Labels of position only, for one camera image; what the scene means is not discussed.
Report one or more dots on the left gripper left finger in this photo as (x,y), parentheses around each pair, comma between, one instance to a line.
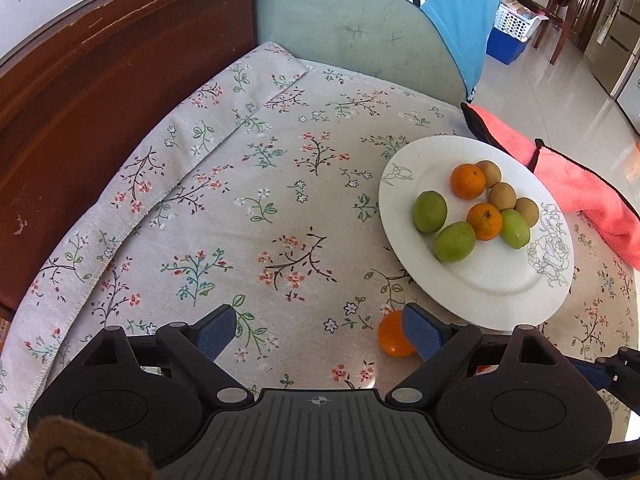
(191,351)

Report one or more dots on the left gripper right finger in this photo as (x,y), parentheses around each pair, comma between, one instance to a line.
(445,350)

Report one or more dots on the green jujube fruit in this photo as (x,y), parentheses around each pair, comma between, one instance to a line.
(515,229)
(454,243)
(429,212)

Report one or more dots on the orange tangerine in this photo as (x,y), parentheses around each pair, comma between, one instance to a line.
(485,369)
(391,337)
(485,220)

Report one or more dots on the brown longan fruit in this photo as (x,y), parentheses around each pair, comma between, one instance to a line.
(528,209)
(502,196)
(491,171)

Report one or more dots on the white floral plate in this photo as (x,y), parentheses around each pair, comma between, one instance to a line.
(496,287)

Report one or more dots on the floral tablecloth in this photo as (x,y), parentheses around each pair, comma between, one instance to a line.
(284,189)

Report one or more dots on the orange on plate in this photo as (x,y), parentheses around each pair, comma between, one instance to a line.
(467,181)

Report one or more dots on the pink towel black trim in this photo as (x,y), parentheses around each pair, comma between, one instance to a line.
(574,187)

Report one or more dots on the brown plush sleeve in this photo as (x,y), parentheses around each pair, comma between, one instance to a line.
(60,448)

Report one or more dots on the dark wooden headboard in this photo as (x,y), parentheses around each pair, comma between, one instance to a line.
(77,99)

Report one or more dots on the white small cabinet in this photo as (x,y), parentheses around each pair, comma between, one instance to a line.
(629,98)

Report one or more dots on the blue plastic bin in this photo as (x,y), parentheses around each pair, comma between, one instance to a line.
(503,47)

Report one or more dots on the white plastic basket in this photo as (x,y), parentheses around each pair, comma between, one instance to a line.
(518,23)

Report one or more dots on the grey refrigerator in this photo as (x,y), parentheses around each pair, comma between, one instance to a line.
(613,47)

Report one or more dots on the green sofa cushion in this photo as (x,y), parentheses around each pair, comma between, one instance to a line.
(386,39)

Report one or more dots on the wooden chair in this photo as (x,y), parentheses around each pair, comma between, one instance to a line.
(562,14)

